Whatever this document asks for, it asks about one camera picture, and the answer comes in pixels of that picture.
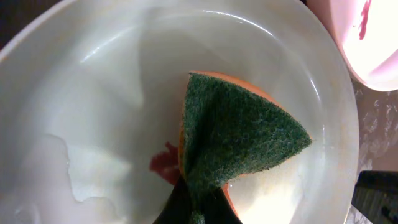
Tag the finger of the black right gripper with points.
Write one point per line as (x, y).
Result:
(375, 196)

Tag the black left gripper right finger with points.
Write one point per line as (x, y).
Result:
(217, 209)

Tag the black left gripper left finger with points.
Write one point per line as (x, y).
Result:
(177, 208)

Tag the green and orange sponge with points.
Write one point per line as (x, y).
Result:
(228, 130)

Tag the pink plate with red stain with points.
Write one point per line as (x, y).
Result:
(365, 32)

